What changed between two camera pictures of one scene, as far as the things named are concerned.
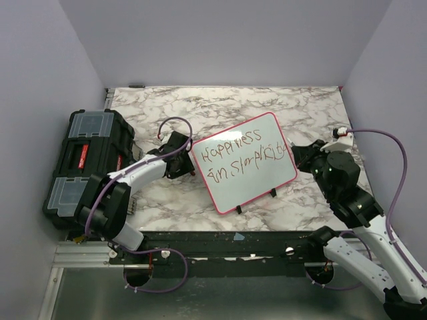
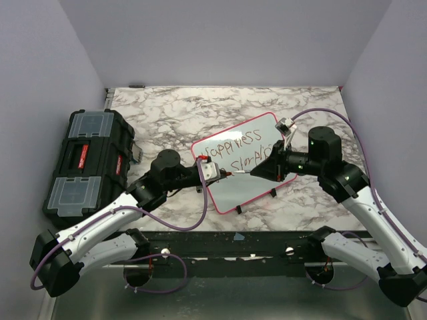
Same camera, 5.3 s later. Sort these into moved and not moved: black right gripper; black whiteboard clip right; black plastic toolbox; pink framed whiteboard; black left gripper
Moved: black left gripper; black right gripper
Not moved: black whiteboard clip right; pink framed whiteboard; black plastic toolbox
